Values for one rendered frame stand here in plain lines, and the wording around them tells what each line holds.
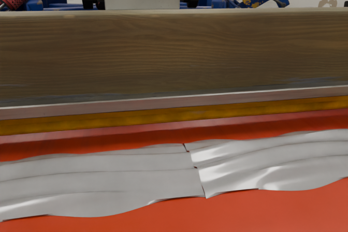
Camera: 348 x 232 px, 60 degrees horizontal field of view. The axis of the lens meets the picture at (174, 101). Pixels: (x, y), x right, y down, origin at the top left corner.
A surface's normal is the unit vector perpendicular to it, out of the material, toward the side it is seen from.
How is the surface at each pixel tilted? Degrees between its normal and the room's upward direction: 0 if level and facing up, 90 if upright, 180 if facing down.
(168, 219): 0
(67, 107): 90
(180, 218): 0
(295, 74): 90
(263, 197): 0
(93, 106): 90
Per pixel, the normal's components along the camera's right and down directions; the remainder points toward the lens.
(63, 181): 0.07, -0.59
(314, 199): 0.00, -0.93
